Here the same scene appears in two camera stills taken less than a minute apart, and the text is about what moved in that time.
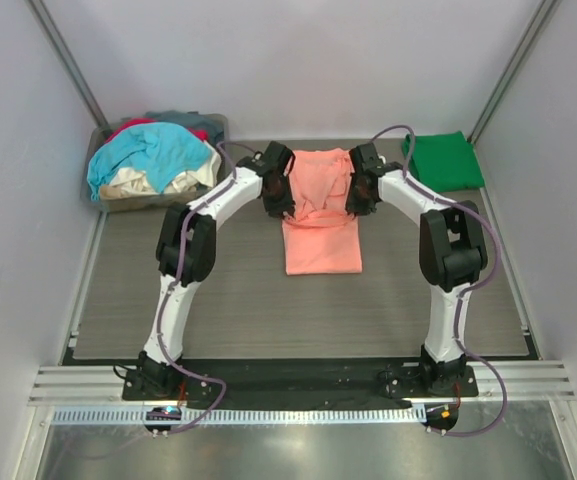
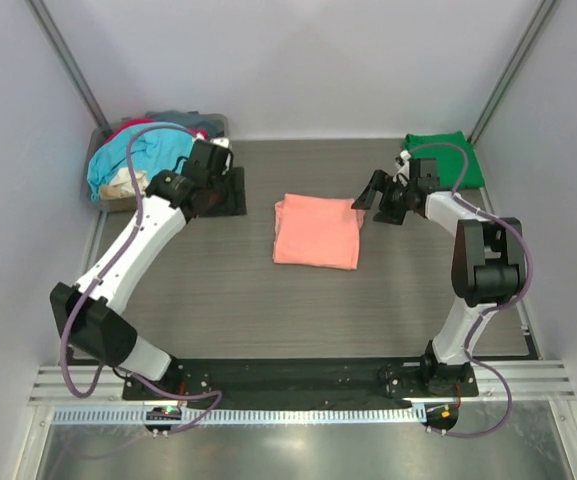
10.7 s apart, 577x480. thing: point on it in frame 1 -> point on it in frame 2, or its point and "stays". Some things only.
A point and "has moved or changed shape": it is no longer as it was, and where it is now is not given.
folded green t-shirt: (444, 161) stays
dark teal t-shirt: (213, 124) stays
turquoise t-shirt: (160, 151) stays
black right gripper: (353, 204) -> (378, 182)
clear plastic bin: (154, 161) stays
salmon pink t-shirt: (321, 237) has moved or changed shape
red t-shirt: (202, 133) stays
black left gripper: (286, 204) -> (235, 205)
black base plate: (297, 383) stays
